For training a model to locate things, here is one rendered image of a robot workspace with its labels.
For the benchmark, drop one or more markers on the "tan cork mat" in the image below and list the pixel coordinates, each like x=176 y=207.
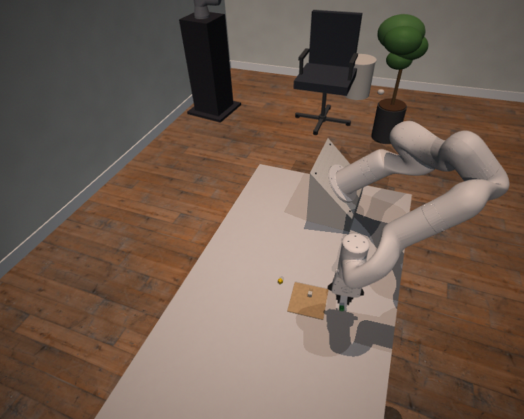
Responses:
x=311 y=306

